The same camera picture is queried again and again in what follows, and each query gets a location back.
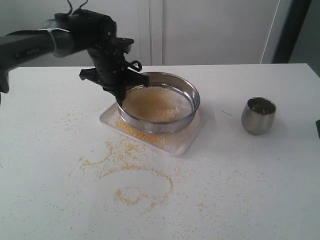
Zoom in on yellow-brown granules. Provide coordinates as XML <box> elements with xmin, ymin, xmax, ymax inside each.
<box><xmin>115</xmin><ymin>119</ymin><xmax>181</xmax><ymax>152</ymax></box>

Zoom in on round stainless steel sieve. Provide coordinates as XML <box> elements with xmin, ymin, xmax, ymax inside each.
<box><xmin>116</xmin><ymin>72</ymin><xmax>201</xmax><ymax>134</ymax></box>

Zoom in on stainless steel cup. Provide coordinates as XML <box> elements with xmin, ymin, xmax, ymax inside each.
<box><xmin>241</xmin><ymin>96</ymin><xmax>277</xmax><ymax>136</ymax></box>

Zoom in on white rice grains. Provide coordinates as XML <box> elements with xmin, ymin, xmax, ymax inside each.
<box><xmin>122</xmin><ymin>86</ymin><xmax>184</xmax><ymax>123</ymax></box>

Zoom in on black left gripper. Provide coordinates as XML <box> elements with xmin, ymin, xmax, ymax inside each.
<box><xmin>79</xmin><ymin>47</ymin><xmax>150</xmax><ymax>105</ymax></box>

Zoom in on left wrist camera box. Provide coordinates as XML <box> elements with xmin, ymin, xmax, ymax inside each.
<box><xmin>111</xmin><ymin>37</ymin><xmax>135</xmax><ymax>54</ymax></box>

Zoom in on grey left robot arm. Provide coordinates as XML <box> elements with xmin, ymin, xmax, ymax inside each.
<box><xmin>0</xmin><ymin>8</ymin><xmax>150</xmax><ymax>103</ymax></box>

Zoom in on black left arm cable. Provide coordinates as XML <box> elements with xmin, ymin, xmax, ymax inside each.
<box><xmin>65</xmin><ymin>0</ymin><xmax>90</xmax><ymax>16</ymax></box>

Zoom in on white plastic tray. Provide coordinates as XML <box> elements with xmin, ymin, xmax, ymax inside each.
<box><xmin>98</xmin><ymin>103</ymin><xmax>207</xmax><ymax>156</ymax></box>

